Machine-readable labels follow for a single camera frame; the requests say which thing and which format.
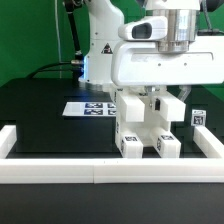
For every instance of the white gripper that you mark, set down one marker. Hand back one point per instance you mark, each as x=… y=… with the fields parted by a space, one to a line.
x=141 y=64

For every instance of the white chair back frame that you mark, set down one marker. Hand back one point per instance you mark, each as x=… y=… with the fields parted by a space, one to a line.
x=131 y=106

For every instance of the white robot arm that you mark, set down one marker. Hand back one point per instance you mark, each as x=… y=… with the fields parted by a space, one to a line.
x=161 y=49

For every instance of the white marker sheet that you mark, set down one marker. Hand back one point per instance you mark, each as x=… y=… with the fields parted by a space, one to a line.
x=89 y=109

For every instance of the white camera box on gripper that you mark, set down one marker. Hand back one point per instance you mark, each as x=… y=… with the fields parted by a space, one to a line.
x=150 y=28

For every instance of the white U-shaped fence frame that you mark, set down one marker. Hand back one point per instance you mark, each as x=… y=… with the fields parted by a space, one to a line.
x=210 y=168

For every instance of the black camera pole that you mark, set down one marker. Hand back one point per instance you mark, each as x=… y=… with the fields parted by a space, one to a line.
x=70 y=6

